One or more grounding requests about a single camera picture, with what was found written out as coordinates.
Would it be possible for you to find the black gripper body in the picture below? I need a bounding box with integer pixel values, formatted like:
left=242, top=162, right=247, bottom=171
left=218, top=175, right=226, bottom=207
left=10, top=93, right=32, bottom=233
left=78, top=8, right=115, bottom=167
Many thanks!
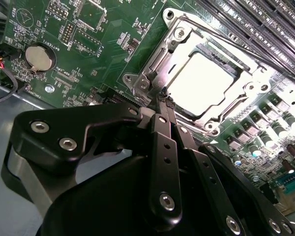
left=38, top=152, right=295, bottom=236

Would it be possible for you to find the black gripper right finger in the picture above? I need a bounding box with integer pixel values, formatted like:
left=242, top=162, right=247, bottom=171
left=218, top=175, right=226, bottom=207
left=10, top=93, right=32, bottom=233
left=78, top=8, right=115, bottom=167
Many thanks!
left=167, top=96, right=295, bottom=236

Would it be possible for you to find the silver CPU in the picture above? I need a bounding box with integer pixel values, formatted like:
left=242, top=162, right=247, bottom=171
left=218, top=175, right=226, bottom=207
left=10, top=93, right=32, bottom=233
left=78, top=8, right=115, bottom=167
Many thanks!
left=166, top=43, right=250, bottom=118

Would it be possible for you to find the thin wire locking lever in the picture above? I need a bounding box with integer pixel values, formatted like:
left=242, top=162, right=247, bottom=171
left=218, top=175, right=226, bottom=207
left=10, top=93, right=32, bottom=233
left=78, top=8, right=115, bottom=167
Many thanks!
left=181, top=17, right=268, bottom=68

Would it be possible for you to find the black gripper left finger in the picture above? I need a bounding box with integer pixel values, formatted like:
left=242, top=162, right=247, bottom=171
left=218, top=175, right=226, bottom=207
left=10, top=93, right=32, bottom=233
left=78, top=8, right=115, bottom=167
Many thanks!
left=1, top=94, right=184, bottom=227

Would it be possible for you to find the metal socket cover frame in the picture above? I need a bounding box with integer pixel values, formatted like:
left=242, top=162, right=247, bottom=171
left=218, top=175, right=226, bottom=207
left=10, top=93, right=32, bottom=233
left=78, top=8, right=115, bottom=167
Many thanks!
left=137, top=23, right=271, bottom=131

